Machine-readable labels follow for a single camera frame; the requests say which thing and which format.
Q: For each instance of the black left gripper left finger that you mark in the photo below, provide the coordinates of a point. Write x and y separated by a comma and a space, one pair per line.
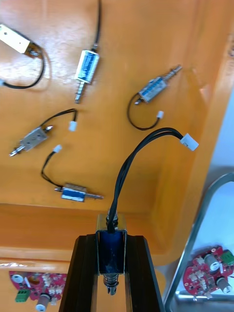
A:
80, 275

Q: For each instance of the round red circuit board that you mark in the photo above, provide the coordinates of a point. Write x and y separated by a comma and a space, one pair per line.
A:
36, 284
207, 270

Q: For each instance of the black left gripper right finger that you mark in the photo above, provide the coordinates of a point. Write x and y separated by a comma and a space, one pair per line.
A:
141, 278

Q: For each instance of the steel tray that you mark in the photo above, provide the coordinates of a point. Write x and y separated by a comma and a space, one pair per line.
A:
195, 243

